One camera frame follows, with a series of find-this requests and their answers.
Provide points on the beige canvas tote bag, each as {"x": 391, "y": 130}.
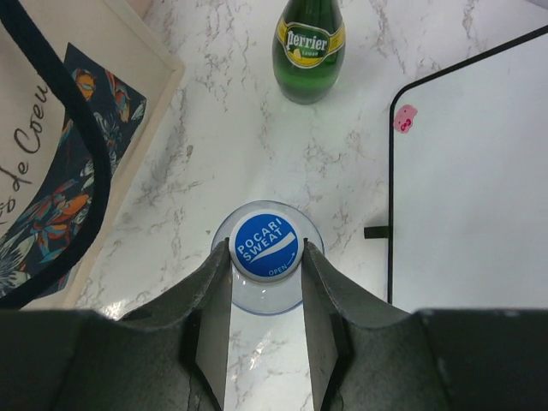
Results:
{"x": 127, "y": 78}

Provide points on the green Perrier glass bottle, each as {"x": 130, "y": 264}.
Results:
{"x": 308, "y": 49}

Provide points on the pink whiteboard magnet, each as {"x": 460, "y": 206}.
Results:
{"x": 404, "y": 118}

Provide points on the white whiteboard black frame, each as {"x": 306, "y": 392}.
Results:
{"x": 468, "y": 184}

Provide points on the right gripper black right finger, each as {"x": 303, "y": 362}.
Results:
{"x": 363, "y": 353}

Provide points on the blue-capped water bottle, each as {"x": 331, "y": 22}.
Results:
{"x": 266, "y": 241}

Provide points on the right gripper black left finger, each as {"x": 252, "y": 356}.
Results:
{"x": 170, "y": 354}

